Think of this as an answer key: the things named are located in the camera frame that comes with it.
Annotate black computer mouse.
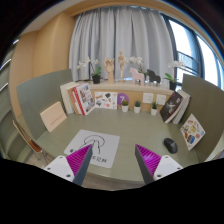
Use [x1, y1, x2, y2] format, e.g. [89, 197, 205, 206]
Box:
[163, 138, 178, 154]

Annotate small potted plant left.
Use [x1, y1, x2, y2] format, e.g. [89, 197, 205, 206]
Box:
[121, 100, 129, 112]

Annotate small potted plant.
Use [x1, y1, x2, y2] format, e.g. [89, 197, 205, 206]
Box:
[151, 102, 158, 116]
[134, 101, 141, 113]
[121, 100, 129, 112]

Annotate red and white book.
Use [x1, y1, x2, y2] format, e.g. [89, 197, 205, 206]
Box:
[73, 84, 95, 115]

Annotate white mouse pad with drawing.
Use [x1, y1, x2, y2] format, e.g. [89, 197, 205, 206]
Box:
[64, 130, 120, 168]

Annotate white orchid behind horse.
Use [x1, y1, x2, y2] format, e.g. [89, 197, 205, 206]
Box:
[129, 56, 147, 76]

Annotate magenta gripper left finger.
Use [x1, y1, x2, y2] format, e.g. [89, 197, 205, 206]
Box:
[43, 143, 94, 187]

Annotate wooden mannequin figure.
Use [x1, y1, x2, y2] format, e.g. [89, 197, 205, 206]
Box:
[118, 50, 128, 82]

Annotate wooden chair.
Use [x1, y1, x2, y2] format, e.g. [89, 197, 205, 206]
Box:
[12, 119, 49, 168]

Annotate white orchid black pot left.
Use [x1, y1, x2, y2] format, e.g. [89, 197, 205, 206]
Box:
[76, 57, 102, 84]

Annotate black horse figure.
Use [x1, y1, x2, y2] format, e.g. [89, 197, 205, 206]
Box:
[147, 69, 161, 84]

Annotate grey curtain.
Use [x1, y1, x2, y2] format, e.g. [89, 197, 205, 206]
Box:
[69, 6, 173, 81]

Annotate wooden shelf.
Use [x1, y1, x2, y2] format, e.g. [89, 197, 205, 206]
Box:
[88, 81, 173, 111]

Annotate colourful picture book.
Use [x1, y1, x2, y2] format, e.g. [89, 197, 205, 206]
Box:
[180, 114, 205, 150]

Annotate purple round card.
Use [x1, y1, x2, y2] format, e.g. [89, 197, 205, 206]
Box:
[117, 93, 129, 105]

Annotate small potted plant middle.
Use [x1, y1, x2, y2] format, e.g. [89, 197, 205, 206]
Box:
[134, 101, 141, 113]

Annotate white orchid black pot right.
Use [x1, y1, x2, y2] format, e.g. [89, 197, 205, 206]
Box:
[164, 60, 185, 91]

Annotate pink horse figure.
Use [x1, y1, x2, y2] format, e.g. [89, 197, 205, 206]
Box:
[129, 68, 145, 85]

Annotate white books stack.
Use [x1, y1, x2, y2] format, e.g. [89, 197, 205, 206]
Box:
[60, 82, 79, 114]

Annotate wooden hand model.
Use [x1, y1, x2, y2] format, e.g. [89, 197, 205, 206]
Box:
[104, 58, 114, 84]

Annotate white orchid black pot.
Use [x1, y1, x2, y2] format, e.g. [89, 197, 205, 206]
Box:
[76, 57, 102, 84]
[164, 60, 185, 91]

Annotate beige wooden board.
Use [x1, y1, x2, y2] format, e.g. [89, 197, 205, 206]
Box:
[40, 102, 67, 132]

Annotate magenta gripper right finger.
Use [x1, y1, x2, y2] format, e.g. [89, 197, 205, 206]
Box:
[134, 143, 184, 185]

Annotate illustrated white card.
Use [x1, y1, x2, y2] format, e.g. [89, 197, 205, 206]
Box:
[95, 92, 117, 109]

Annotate white book behind black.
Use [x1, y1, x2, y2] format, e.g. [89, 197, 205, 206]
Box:
[172, 90, 191, 124]

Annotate small potted plant right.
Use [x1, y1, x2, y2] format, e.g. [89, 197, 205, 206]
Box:
[151, 102, 158, 116]

